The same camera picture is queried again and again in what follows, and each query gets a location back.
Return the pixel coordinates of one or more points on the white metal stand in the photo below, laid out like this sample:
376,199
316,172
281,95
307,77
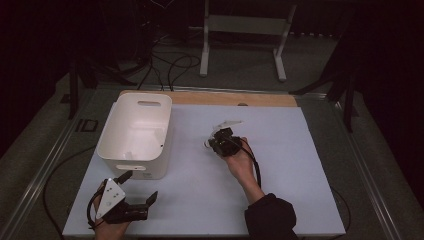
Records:
246,25

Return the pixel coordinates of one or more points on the white plastic bin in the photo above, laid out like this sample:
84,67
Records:
133,133

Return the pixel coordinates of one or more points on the person's right hand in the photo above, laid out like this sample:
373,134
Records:
241,166

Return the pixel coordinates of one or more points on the white table mat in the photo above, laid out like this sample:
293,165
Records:
200,200

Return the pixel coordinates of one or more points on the black stand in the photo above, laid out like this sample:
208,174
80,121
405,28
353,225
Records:
73,90
348,106

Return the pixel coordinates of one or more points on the wooden board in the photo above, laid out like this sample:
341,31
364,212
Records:
216,99

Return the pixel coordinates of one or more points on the person's left hand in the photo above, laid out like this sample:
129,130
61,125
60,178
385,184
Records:
110,231

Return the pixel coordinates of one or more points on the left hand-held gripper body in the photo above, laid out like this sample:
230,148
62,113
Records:
110,198

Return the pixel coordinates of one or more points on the metal floor rail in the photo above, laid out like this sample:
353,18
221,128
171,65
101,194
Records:
36,180
213,89
370,180

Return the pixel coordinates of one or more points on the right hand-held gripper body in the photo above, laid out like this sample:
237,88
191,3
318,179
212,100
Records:
226,145

